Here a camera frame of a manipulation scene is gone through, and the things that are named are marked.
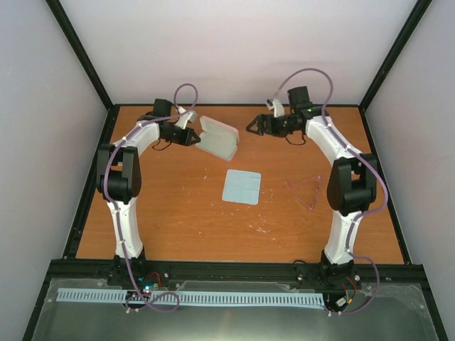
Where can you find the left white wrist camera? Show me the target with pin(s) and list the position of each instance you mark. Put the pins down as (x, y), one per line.
(185, 117)

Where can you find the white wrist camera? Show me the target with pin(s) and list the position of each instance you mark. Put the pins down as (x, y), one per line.
(275, 106)
(185, 117)

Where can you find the black aluminium frame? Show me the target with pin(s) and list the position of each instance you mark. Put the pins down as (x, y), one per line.
(70, 268)

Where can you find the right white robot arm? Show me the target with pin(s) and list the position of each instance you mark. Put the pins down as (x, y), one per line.
(352, 184)

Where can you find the light blue cleaning cloth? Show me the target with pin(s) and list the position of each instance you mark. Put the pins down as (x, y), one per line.
(242, 187)

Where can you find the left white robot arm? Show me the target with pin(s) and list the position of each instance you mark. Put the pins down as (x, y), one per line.
(118, 176)

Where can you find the transparent pink sunglasses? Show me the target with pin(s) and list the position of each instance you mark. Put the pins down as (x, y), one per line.
(306, 191)

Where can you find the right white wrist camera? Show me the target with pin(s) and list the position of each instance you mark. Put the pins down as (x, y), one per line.
(275, 106)

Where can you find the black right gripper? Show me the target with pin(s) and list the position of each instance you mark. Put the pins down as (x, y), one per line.
(259, 119)

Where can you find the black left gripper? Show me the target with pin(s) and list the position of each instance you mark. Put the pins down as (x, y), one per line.
(185, 140)

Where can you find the light blue slotted cable duct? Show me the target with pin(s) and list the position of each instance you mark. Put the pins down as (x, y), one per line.
(194, 298)

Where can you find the metal base plate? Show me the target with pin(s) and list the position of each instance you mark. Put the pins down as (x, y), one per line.
(386, 312)

